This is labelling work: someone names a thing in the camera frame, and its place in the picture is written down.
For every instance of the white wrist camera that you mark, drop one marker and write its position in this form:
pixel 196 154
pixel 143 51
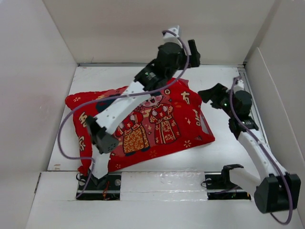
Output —
pixel 238 84
pixel 171 35

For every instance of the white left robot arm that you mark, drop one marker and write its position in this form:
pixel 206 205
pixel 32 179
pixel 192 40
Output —
pixel 102 126

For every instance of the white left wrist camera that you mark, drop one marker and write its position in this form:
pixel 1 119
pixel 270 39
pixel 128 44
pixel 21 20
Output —
pixel 171 35

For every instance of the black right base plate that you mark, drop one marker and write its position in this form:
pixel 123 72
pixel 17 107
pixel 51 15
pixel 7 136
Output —
pixel 217 189

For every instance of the aluminium right side rail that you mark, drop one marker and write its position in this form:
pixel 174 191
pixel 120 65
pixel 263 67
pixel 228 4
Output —
pixel 254 110

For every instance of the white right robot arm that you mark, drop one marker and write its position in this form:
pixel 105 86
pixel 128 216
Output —
pixel 275 189

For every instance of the red patterned pillowcase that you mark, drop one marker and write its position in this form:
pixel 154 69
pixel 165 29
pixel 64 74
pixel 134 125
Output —
pixel 168 122

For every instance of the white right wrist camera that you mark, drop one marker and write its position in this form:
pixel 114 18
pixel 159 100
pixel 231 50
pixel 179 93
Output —
pixel 238 84

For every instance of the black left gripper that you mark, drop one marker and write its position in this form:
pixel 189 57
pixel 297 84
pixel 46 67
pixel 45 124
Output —
pixel 194 55

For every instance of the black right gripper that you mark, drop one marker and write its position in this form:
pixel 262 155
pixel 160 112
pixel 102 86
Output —
pixel 214 94

